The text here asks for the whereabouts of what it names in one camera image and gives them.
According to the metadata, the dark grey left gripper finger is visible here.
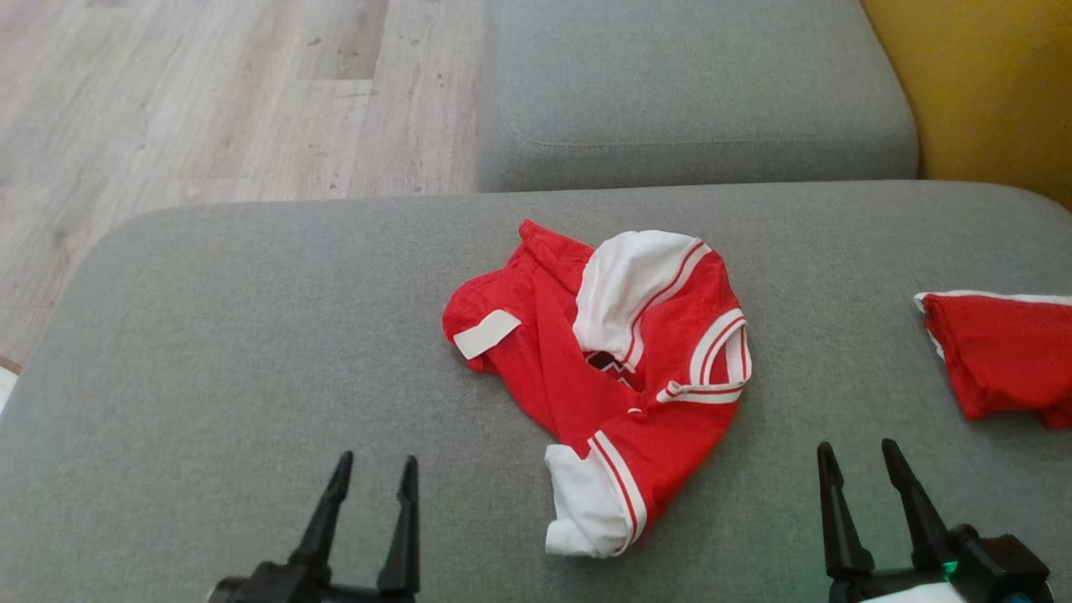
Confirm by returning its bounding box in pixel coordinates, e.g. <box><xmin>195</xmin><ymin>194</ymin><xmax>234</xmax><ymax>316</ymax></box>
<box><xmin>288</xmin><ymin>451</ymin><xmax>355</xmax><ymax>572</ymax></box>
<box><xmin>376</xmin><ymin>455</ymin><xmax>421</xmax><ymax>597</ymax></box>

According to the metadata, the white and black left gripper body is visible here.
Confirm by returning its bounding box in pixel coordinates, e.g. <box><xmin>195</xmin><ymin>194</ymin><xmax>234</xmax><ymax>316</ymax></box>
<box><xmin>206</xmin><ymin>559</ymin><xmax>420</xmax><ymax>603</ymax></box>

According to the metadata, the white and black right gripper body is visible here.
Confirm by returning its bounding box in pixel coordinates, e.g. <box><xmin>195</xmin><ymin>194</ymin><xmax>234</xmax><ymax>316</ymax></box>
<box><xmin>827</xmin><ymin>568</ymin><xmax>966</xmax><ymax>603</ymax></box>

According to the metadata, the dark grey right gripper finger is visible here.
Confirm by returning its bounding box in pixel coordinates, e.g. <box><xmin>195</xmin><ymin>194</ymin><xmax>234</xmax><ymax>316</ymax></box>
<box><xmin>881</xmin><ymin>438</ymin><xmax>957</xmax><ymax>572</ymax></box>
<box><xmin>817</xmin><ymin>441</ymin><xmax>875</xmax><ymax>580</ymax></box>

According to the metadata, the red garment with white band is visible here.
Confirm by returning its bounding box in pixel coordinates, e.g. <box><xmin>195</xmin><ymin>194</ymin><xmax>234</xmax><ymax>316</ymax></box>
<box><xmin>913</xmin><ymin>290</ymin><xmax>1072</xmax><ymax>430</ymax></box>

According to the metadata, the red jersey with white sleeves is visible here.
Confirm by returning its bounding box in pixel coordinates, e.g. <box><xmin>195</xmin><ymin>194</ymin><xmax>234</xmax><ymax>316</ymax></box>
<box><xmin>441</xmin><ymin>219</ymin><xmax>753</xmax><ymax>559</ymax></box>

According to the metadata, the large grey sofa seat cushion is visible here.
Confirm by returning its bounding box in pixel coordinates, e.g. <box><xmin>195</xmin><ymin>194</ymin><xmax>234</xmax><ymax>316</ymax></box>
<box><xmin>0</xmin><ymin>180</ymin><xmax>1072</xmax><ymax>603</ymax></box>

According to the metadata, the white object with brown rim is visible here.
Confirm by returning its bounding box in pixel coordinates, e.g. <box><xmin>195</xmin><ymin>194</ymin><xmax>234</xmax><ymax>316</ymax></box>
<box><xmin>0</xmin><ymin>358</ymin><xmax>24</xmax><ymax>415</ymax></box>

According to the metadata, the yellow cushion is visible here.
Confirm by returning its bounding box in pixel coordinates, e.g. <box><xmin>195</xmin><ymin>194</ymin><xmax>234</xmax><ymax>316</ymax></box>
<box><xmin>861</xmin><ymin>0</ymin><xmax>1072</xmax><ymax>210</ymax></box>

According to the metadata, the small grey sofa cushion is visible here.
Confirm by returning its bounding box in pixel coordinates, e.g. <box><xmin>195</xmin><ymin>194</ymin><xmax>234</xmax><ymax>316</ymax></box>
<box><xmin>476</xmin><ymin>0</ymin><xmax>920</xmax><ymax>193</ymax></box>

